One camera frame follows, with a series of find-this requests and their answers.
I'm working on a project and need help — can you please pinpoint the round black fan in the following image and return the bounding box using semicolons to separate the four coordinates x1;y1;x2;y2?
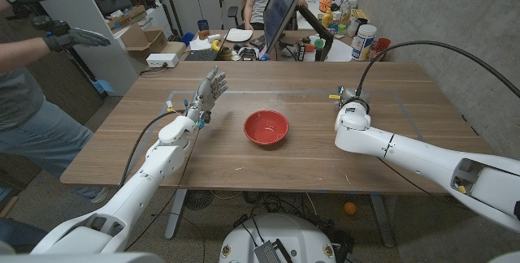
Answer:
184;189;215;211

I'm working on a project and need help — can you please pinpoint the white shelf unit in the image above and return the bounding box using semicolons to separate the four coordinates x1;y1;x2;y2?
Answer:
18;0;174;97

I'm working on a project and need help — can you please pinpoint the tilted computer monitor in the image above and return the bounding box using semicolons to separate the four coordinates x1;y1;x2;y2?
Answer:
262;0;305;55

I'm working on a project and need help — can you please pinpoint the black laptop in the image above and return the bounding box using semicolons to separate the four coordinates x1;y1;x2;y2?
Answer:
184;27;232;62

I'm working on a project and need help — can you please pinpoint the white plate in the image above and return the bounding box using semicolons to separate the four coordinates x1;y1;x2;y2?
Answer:
224;28;254;43

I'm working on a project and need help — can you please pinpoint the flat tan cardboard box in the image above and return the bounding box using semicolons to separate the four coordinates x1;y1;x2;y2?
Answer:
160;41;188;58

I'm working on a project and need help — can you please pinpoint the blue bin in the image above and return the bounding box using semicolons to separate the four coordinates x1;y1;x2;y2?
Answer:
178;31;196;47

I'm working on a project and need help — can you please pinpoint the black office chair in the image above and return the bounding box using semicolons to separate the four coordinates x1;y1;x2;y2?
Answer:
226;5;241;28

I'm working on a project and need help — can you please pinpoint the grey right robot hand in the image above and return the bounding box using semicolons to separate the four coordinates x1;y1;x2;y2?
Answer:
328;86;371;112

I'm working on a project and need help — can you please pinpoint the white power box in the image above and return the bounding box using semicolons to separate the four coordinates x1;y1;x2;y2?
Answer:
145;53;180;69

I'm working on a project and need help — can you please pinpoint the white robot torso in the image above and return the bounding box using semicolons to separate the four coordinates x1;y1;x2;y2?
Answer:
219;213;337;263

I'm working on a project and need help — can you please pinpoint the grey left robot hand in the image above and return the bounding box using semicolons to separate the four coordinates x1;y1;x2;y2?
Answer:
184;66;229;129

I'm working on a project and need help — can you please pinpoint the open cardboard box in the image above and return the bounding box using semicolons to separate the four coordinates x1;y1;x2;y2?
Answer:
120;23;168;62

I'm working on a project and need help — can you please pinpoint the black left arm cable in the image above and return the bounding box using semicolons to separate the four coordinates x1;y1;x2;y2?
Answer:
119;108;188;187

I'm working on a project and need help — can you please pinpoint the operator right forearm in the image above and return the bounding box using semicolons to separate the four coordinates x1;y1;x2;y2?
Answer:
0;35;52;73

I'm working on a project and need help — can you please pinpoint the red bowl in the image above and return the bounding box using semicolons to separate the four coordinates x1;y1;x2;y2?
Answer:
243;110;290;146

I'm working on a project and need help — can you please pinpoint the cluttered wooden desk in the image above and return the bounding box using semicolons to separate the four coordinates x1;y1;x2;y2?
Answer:
178;29;354;63

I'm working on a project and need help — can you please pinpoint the black white game controller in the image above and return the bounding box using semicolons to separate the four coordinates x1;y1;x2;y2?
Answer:
237;46;259;61

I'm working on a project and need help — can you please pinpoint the black device on torso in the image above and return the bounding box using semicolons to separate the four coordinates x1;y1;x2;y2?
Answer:
253;238;293;263

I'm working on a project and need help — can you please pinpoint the printed cardboard box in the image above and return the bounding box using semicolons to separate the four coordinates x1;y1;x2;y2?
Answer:
106;5;148;32

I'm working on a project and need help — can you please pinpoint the gloved right operator hand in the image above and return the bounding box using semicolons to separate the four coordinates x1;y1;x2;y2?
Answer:
32;15;111;53

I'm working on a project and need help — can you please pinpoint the standing person in jeans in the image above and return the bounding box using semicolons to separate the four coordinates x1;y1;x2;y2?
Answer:
0;67;109;203

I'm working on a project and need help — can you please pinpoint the white tub blue label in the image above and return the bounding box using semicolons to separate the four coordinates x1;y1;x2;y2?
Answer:
350;24;378;62

